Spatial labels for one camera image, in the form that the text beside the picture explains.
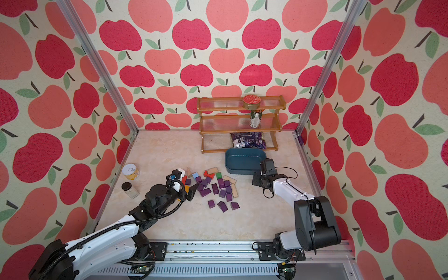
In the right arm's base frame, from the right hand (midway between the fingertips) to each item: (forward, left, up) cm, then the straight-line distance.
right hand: (260, 182), depth 93 cm
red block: (+3, +28, -2) cm, 28 cm away
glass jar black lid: (-13, +66, +8) cm, 68 cm away
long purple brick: (-8, +29, -2) cm, 30 cm away
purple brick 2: (-13, +13, -3) cm, 19 cm away
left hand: (-10, +34, +14) cm, 38 cm away
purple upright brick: (-2, +21, -2) cm, 21 cm away
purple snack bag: (+25, +7, +6) cm, 27 cm away
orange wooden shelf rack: (+45, +24, +1) cm, 51 cm away
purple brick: (-14, +25, -1) cm, 29 cm away
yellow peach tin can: (-1, +72, +3) cm, 72 cm away
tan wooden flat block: (+2, +16, -3) cm, 16 cm away
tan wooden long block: (-5, +14, -2) cm, 15 cm away
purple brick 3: (-5, +24, -2) cm, 25 cm away
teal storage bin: (+17, +9, -5) cm, 20 cm away
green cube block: (+4, +23, -2) cm, 24 cm away
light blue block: (+1, +36, 0) cm, 36 cm away
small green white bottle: (+29, +5, +22) cm, 36 cm away
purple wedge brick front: (-14, +19, -2) cm, 24 cm away
